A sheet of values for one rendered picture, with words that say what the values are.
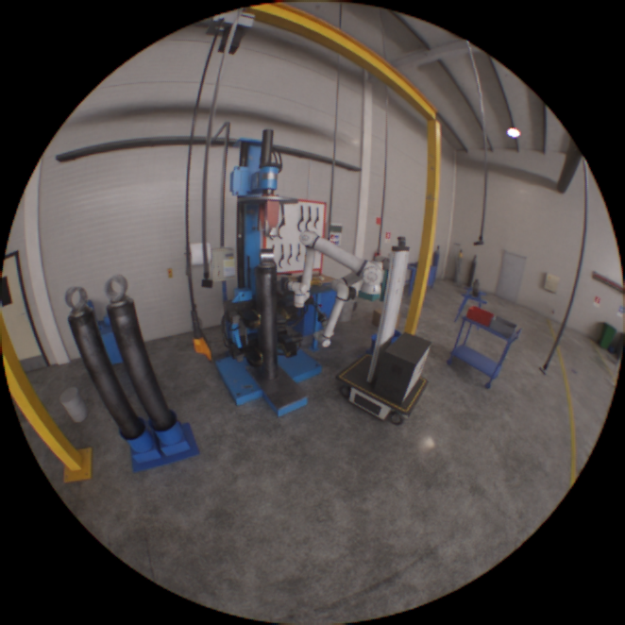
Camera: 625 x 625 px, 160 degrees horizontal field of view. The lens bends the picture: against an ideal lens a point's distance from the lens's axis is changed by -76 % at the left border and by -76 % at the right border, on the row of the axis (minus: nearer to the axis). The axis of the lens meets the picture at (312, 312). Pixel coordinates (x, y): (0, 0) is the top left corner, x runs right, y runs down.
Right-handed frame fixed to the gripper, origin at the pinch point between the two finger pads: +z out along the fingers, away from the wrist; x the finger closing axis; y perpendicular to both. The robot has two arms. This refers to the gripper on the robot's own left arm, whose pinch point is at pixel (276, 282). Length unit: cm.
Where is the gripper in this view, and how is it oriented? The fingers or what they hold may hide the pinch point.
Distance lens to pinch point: 217.0
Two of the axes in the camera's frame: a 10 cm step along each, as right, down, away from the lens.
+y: -5.2, 3.1, -8.0
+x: -0.6, 9.2, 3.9
